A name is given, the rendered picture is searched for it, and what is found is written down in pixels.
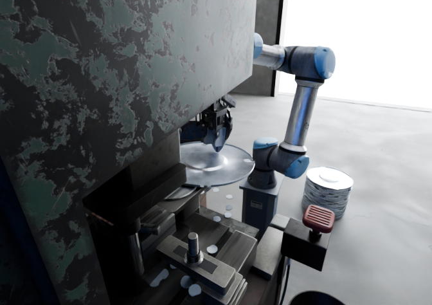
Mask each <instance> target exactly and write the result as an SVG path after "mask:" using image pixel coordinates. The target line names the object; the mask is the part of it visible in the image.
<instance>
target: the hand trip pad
mask: <svg viewBox="0 0 432 305"><path fill-rule="evenodd" d="M334 220H335V214H334V213H333V211H331V210H329V209H326V208H322V207H319V206H316V205H309V206H308V207H307V209H306V211H305V213H304V215H303V219H302V223H303V224H304V225H305V226H306V227H308V228H311V229H312V231H313V232H314V233H315V234H318V233H320V232H322V233H325V234H328V233H330V232H331V231H332V227H333V224H334Z"/></svg>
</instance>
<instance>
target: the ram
mask: <svg viewBox="0 0 432 305"><path fill-rule="evenodd" d="M181 131H182V130H181V128H179V129H178V130H176V131H175V132H173V133H172V134H171V135H169V136H168V137H166V138H165V139H164V140H162V141H161V142H159V143H158V144H157V145H155V146H154V147H153V148H151V149H150V150H149V151H147V152H146V153H145V154H143V155H142V156H140V157H139V158H138V159H137V160H135V161H134V162H132V163H131V164H130V165H128V166H127V167H126V168H124V169H123V170H122V171H120V172H119V173H118V174H116V175H115V176H113V177H112V178H111V179H109V180H108V181H106V182H107V183H110V184H112V185H114V186H116V187H119V188H121V189H123V190H126V191H127V192H132V191H134V190H136V189H137V188H139V187H141V186H142V185H144V184H146V183H147V182H148V181H150V180H152V179H153V178H155V177H156V176H158V175H160V174H161V173H163V172H165V171H166V170H168V169H169V168H171V167H173V166H174V165H175V164H177V163H179V162H180V161H181V153H180V150H181V146H180V135H181Z"/></svg>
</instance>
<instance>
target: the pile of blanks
mask: <svg viewBox="0 0 432 305"><path fill-rule="evenodd" d="M351 190H352V186H351V187H350V188H348V189H343V190H337V189H328V188H325V187H322V186H319V185H317V184H315V183H314V182H312V181H311V180H310V179H309V178H308V175H306V179H305V186H304V190H303V197H302V201H301V203H302V205H303V207H304V209H305V210H306V209H307V207H308V206H309V205H316V206H319V207H322V208H326V209H329V210H331V211H333V213H334V214H335V219H340V218H342V217H343V216H344V215H345V212H346V209H347V205H348V200H349V198H350V192H351Z"/></svg>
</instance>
